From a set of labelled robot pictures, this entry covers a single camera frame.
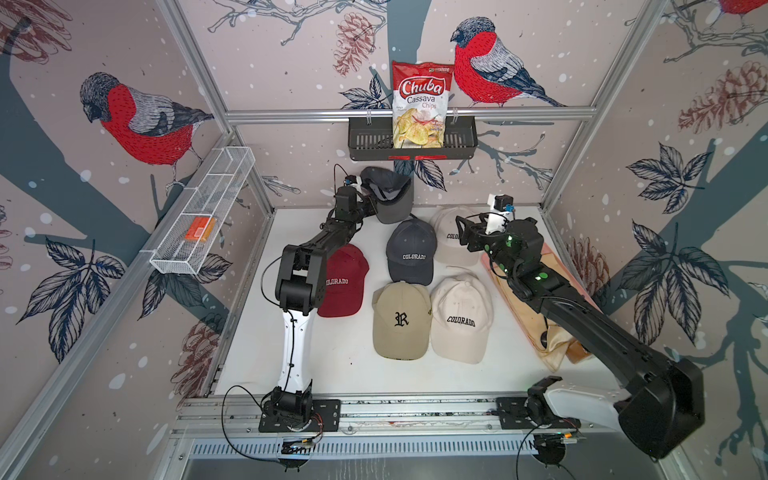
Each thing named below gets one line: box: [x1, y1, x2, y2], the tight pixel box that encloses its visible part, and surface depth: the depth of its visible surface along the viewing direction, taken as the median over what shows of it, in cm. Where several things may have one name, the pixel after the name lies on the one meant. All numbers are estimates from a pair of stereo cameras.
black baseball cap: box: [360, 166, 414, 224], surface depth 112 cm
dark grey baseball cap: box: [386, 218, 437, 286], surface depth 100 cm
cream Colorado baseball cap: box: [431, 273, 494, 364], surface depth 87 cm
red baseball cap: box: [317, 243, 370, 318], surface depth 94 cm
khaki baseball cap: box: [372, 281, 432, 361], surface depth 88 cm
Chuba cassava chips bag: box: [391, 60, 455, 149], surface depth 87 cm
